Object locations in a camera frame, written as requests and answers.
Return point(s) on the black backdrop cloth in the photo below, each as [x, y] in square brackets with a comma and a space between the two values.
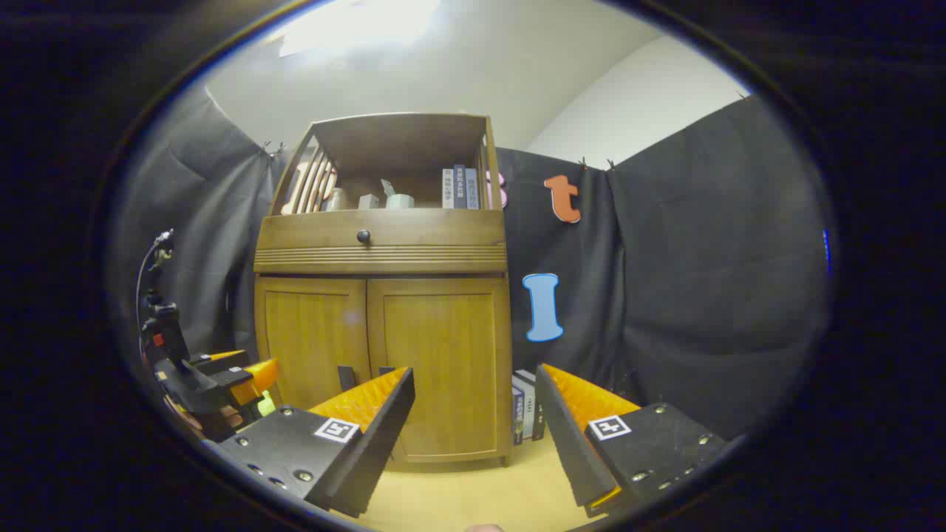
[702, 258]

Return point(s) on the grey ceramic cup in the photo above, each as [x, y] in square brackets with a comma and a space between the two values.
[336, 199]
[368, 202]

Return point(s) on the wooden double-door shoe cabinet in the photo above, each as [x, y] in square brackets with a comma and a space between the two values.
[384, 140]

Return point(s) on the wooden cabinet door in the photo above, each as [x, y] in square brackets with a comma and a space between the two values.
[310, 332]
[443, 340]

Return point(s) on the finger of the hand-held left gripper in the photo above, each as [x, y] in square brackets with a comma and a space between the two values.
[255, 378]
[222, 360]

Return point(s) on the blue spine book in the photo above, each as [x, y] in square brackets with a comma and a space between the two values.
[516, 417]

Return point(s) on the pale green cup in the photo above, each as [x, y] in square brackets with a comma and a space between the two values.
[400, 201]

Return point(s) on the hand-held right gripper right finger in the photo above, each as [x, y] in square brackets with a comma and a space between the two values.
[569, 436]

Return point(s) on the grey-blue book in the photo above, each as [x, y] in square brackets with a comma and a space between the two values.
[472, 188]

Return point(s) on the green frog toy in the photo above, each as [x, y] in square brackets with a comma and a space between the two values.
[266, 405]

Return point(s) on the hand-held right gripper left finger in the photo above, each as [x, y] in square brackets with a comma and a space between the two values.
[377, 443]

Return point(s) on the grey spine book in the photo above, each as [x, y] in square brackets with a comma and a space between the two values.
[527, 406]

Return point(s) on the black spine book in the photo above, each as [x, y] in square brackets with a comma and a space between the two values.
[539, 403]

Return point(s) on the dark blue book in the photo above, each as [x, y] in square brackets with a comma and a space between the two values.
[459, 186]

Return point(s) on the wooden drawer with black knob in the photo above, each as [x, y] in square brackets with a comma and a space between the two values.
[429, 240]

